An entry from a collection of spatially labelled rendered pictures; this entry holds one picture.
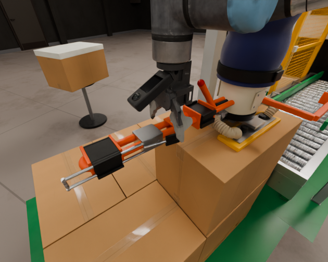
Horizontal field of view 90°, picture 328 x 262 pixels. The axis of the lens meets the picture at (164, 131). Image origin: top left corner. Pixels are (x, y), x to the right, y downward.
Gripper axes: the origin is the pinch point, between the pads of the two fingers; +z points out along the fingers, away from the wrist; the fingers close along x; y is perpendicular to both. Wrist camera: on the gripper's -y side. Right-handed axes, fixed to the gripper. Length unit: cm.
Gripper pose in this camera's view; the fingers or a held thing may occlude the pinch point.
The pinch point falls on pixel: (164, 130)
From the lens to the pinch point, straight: 50.1
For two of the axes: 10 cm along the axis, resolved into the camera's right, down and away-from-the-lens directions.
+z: 0.0, 8.0, 6.0
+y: 8.0, -3.6, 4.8
